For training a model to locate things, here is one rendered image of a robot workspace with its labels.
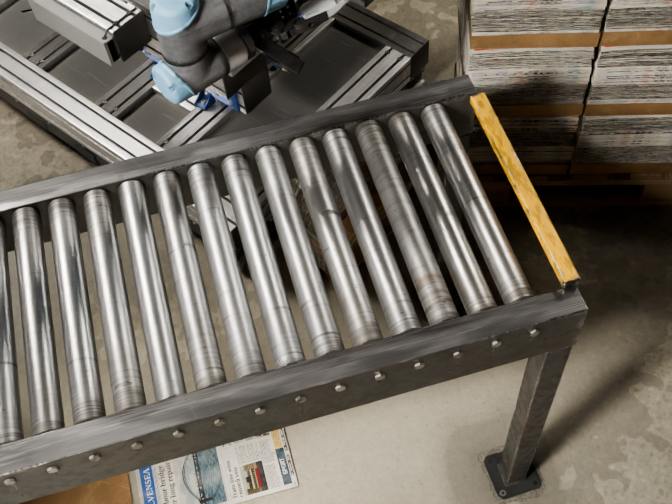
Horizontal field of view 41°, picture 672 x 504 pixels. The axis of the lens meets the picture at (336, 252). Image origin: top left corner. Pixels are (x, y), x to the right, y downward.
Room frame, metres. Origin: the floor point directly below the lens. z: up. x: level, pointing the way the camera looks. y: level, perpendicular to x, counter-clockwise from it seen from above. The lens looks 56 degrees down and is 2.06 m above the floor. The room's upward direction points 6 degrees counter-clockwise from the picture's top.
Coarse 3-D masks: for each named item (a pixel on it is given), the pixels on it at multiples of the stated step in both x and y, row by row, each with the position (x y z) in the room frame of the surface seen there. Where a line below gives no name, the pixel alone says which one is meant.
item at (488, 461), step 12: (480, 456) 0.74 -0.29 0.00; (492, 456) 0.74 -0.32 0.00; (492, 468) 0.71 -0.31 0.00; (492, 480) 0.68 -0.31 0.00; (504, 480) 0.67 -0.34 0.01; (528, 480) 0.67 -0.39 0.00; (540, 480) 0.67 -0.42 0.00; (492, 492) 0.65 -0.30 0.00; (504, 492) 0.65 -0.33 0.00; (516, 492) 0.64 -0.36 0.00; (528, 492) 0.64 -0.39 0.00; (540, 492) 0.64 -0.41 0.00
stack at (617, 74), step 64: (512, 0) 1.46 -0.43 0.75; (576, 0) 1.45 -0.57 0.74; (640, 0) 1.44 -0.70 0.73; (512, 64) 1.46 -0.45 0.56; (576, 64) 1.45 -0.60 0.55; (640, 64) 1.43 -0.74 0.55; (512, 128) 1.47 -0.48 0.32; (576, 128) 1.45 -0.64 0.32; (640, 128) 1.42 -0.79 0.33; (640, 192) 1.43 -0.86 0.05
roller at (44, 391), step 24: (24, 216) 0.98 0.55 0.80; (24, 240) 0.93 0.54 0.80; (24, 264) 0.88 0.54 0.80; (24, 288) 0.83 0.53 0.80; (48, 288) 0.84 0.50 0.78; (24, 312) 0.78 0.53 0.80; (48, 312) 0.79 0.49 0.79; (24, 336) 0.74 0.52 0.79; (48, 336) 0.74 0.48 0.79; (48, 360) 0.69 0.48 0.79; (48, 384) 0.65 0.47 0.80; (48, 408) 0.60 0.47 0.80
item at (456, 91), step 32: (384, 96) 1.18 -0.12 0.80; (416, 96) 1.17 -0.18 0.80; (448, 96) 1.16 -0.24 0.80; (256, 128) 1.13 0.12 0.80; (288, 128) 1.12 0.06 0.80; (320, 128) 1.11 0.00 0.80; (352, 128) 1.12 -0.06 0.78; (384, 128) 1.13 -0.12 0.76; (128, 160) 1.09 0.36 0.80; (160, 160) 1.08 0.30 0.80; (192, 160) 1.07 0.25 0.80; (288, 160) 1.10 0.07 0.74; (0, 192) 1.04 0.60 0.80; (32, 192) 1.03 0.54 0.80; (64, 192) 1.03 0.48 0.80; (224, 192) 1.07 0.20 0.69
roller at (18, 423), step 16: (0, 224) 0.98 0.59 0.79; (0, 240) 0.94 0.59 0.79; (0, 256) 0.91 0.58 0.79; (0, 272) 0.87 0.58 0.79; (0, 288) 0.84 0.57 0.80; (0, 304) 0.80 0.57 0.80; (0, 320) 0.77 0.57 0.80; (0, 336) 0.74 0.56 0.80; (0, 352) 0.71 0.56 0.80; (0, 368) 0.68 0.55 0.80; (16, 368) 0.69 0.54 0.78; (0, 384) 0.65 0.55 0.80; (16, 384) 0.66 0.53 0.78; (0, 400) 0.62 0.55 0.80; (16, 400) 0.63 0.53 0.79; (0, 416) 0.60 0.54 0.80; (16, 416) 0.60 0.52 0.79; (0, 432) 0.57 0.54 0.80; (16, 432) 0.57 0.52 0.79
